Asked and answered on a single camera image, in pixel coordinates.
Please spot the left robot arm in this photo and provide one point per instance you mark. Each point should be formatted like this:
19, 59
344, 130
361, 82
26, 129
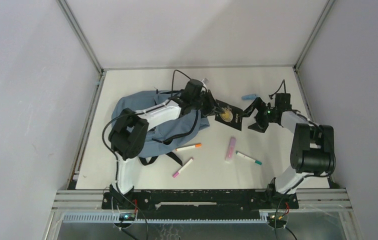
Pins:
149, 124

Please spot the blue-grey backpack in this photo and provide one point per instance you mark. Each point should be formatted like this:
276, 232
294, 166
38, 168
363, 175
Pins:
168, 136

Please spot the orange-capped white marker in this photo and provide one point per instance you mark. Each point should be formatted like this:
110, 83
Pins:
188, 147

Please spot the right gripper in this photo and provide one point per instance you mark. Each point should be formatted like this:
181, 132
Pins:
260, 125

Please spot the light blue highlighter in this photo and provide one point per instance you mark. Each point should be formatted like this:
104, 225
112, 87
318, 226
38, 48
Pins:
249, 97

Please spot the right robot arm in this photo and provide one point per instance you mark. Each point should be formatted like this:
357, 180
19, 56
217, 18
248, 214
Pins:
312, 153

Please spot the pink-capped white marker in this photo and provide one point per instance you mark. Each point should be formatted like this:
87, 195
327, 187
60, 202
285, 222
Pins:
185, 165

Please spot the green-capped white marker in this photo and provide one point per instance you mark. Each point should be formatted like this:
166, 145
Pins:
248, 158

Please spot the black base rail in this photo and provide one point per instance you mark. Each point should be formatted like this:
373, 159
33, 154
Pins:
200, 203

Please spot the white cable duct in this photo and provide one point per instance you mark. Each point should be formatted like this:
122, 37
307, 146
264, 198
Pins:
126, 218

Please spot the black card with gold emblem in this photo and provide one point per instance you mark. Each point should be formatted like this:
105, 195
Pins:
230, 115

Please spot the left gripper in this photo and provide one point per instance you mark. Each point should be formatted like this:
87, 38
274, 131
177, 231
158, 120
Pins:
210, 108

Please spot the pink highlighter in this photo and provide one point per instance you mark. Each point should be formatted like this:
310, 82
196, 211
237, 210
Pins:
230, 149

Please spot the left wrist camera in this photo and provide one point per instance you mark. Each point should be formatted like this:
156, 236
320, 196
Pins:
204, 81

